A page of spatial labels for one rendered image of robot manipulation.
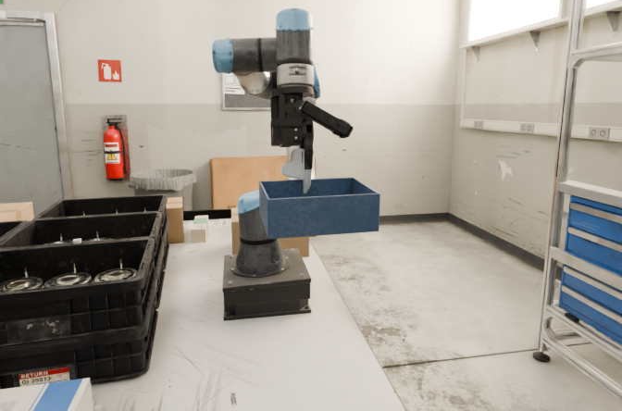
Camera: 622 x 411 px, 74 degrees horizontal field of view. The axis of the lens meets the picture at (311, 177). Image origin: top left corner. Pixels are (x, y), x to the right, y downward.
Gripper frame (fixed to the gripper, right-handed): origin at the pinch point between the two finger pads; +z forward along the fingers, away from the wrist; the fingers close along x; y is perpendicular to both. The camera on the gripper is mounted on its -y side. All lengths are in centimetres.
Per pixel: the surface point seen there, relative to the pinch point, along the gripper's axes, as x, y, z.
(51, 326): -5, 52, 27
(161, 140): -337, 96, -30
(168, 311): -40, 36, 38
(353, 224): 13.6, -6.0, 6.1
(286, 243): -76, -2, 27
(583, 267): -77, -133, 44
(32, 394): 7, 50, 35
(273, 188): 0.7, 7.1, 0.1
